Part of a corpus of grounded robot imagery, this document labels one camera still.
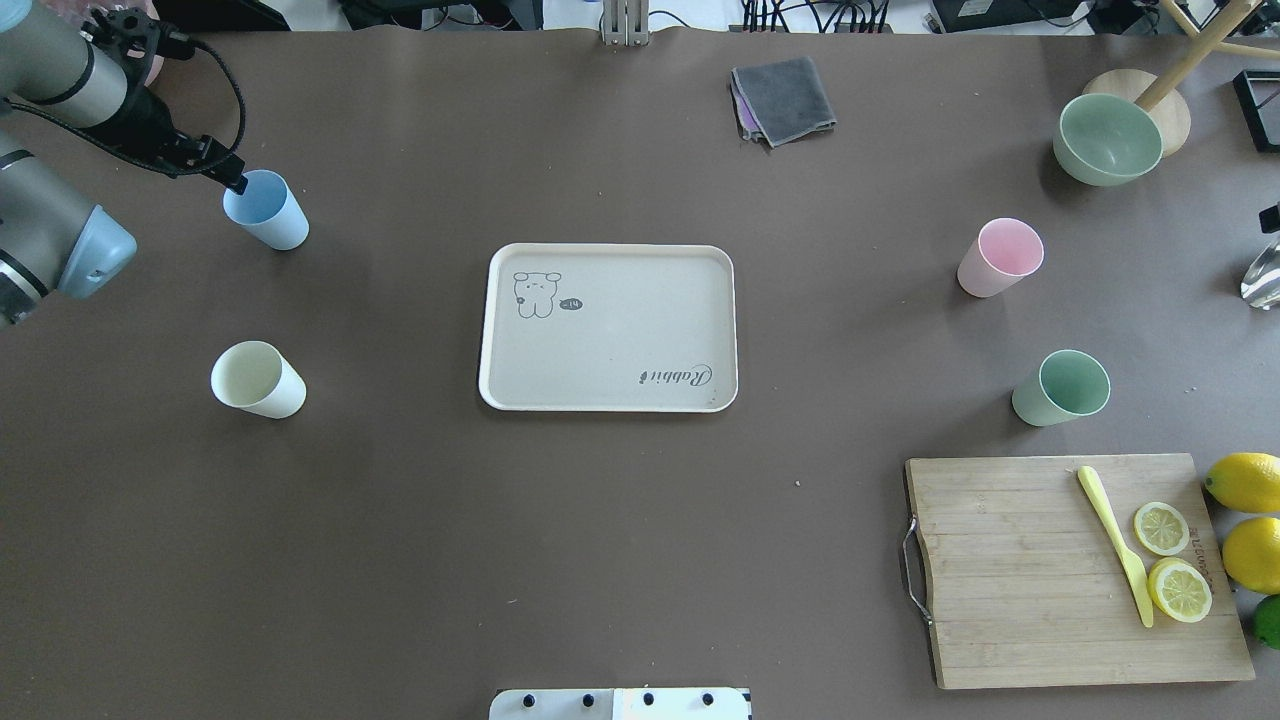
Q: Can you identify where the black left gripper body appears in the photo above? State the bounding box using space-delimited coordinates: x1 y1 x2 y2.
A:
105 88 233 181

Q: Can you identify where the blue cup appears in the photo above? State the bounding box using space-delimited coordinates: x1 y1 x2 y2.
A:
221 169 310 251

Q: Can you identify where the green cup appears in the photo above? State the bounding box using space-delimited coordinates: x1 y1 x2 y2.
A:
1011 348 1111 427

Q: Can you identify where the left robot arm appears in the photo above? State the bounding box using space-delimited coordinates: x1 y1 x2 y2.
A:
1 1 247 327

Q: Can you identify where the beige rabbit tray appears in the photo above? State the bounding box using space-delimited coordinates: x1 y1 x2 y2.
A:
477 243 739 413

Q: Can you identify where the metal scoop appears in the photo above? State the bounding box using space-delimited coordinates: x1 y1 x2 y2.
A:
1240 238 1280 310

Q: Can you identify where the pink bowl with ice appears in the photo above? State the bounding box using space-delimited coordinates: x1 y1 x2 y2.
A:
143 54 164 87

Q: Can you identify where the wooden stand with base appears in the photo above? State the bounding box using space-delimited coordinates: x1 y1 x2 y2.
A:
1083 1 1279 158

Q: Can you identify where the green bowl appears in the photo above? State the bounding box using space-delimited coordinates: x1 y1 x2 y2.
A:
1053 94 1164 187

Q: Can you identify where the cream cup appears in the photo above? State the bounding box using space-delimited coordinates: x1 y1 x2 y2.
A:
210 340 307 419

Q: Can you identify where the whole lemon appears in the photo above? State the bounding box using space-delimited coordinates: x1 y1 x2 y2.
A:
1222 516 1279 594
1204 452 1279 512

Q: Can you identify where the pink cup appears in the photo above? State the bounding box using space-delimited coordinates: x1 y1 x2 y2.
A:
957 217 1044 299

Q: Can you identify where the lemon slice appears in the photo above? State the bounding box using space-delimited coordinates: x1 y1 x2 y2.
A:
1147 557 1213 623
1132 501 1190 557

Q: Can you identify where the yellow plastic knife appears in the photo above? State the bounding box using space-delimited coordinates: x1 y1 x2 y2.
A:
1076 465 1155 628

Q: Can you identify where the green lime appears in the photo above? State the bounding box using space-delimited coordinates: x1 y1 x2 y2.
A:
1252 594 1280 651

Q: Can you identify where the wooden cutting board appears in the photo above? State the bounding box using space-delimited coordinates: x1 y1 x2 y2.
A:
905 454 1254 691

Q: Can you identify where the grey folded cloth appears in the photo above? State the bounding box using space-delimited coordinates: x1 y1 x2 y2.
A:
730 56 837 149

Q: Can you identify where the purple cloth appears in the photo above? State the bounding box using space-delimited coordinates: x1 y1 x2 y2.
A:
730 85 763 141

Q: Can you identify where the aluminium frame post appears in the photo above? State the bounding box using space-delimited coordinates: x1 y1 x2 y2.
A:
600 0 650 47

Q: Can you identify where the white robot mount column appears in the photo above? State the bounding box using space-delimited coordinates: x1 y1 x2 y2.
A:
488 685 753 719

